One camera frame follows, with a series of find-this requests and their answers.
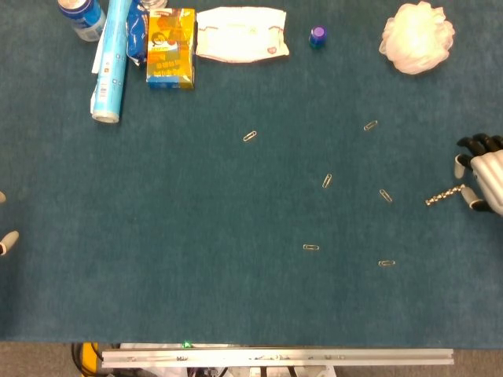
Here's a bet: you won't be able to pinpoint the blue soda can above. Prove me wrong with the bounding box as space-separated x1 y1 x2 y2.
57 0 108 42

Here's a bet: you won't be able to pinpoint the blue snack bag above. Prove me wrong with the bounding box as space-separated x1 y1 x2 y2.
125 0 152 68

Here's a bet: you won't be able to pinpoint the white wet wipes pack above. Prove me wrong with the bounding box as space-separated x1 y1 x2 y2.
195 6 292 64

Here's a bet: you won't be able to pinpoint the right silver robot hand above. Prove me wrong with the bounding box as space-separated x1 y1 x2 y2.
454 134 503 217

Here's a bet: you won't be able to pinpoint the aluminium profile rail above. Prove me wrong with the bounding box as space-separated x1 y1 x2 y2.
101 348 455 369

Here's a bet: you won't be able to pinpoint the light blue film roll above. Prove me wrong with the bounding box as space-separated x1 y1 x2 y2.
90 0 133 125

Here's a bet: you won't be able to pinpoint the white mesh bath pouf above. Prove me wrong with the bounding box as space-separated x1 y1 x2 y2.
378 1 457 76

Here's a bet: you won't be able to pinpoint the metal corkscrew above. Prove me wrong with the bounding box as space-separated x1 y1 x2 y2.
424 184 467 207

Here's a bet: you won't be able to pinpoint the teal felt table cover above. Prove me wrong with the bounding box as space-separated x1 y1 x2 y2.
0 0 503 350

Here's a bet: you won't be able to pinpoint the black cables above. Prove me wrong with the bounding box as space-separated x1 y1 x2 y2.
70 342 95 377

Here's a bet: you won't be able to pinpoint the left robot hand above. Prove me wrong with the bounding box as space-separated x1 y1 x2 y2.
0 191 20 257

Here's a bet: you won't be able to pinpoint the yellow orange carton box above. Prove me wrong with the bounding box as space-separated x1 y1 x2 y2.
145 8 196 91

